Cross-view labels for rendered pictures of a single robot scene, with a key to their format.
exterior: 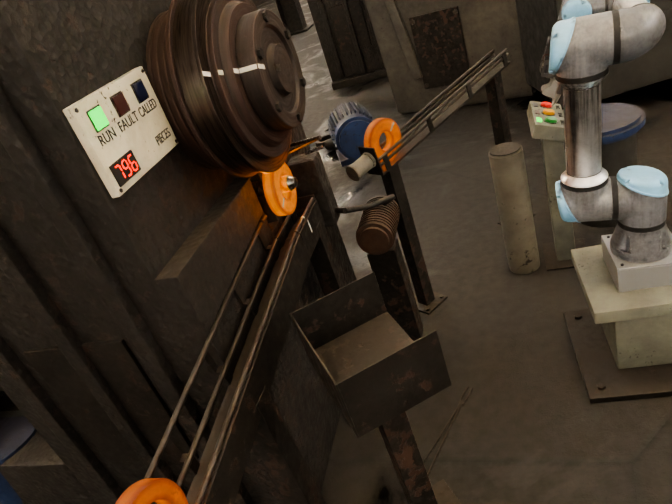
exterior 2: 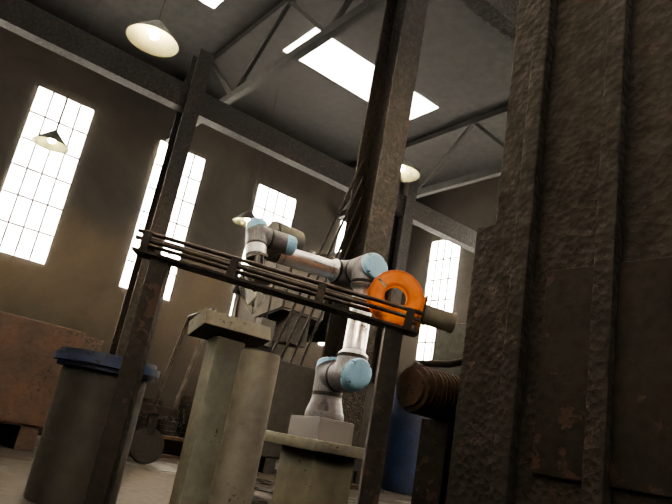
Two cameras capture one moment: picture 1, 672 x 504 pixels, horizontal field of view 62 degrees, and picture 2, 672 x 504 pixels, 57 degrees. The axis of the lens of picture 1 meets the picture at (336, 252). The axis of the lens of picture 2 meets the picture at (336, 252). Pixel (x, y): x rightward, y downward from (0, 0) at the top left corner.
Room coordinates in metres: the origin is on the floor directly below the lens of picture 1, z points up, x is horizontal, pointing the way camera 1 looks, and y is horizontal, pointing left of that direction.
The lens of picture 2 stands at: (3.33, 0.45, 0.30)
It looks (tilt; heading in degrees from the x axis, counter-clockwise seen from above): 17 degrees up; 212
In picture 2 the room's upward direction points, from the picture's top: 10 degrees clockwise
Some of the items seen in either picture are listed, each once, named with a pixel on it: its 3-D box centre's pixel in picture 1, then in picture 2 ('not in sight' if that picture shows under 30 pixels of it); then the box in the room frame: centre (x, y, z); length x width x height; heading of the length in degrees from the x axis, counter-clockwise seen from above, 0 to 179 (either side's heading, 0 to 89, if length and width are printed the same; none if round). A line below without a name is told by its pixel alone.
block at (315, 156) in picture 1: (312, 191); not in sight; (1.67, 0.00, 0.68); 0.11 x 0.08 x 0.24; 68
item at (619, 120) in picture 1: (602, 167); (90, 427); (1.98, -1.15, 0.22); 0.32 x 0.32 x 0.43
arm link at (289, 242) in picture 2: (582, 9); (278, 243); (1.59, -0.90, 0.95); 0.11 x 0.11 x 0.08; 62
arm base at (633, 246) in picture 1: (640, 232); (325, 406); (1.22, -0.80, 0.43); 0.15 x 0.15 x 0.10
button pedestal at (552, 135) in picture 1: (557, 187); (209, 416); (1.80, -0.86, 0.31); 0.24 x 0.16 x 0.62; 158
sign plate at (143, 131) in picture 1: (128, 128); not in sight; (1.17, 0.31, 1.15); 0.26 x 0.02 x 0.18; 158
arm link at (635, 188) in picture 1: (639, 194); (330, 375); (1.22, -0.80, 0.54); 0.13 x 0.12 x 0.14; 62
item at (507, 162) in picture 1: (515, 210); (242, 440); (1.82, -0.70, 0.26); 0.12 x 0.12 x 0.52
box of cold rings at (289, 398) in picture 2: not in sight; (295, 418); (-1.25, -2.53, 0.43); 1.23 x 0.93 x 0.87; 156
